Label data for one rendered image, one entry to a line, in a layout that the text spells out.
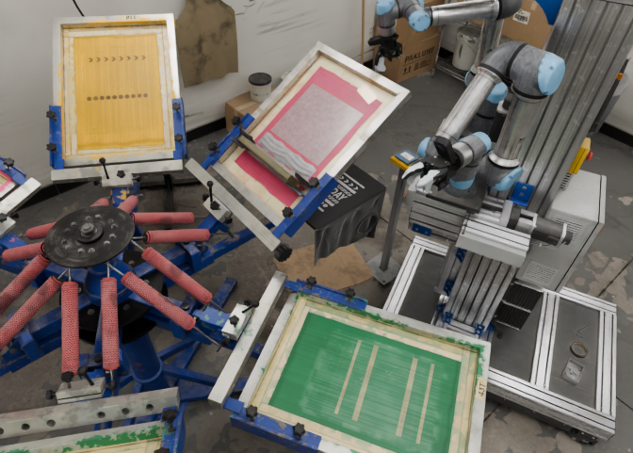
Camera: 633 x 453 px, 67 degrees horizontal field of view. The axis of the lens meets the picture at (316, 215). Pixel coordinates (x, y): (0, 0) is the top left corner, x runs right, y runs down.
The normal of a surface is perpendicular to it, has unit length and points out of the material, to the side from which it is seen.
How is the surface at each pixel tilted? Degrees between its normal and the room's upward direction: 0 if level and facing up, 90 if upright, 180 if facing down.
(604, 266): 0
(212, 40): 89
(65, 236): 0
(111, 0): 90
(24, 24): 90
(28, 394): 0
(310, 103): 32
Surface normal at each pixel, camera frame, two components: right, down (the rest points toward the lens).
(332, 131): -0.37, -0.38
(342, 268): 0.00, -0.70
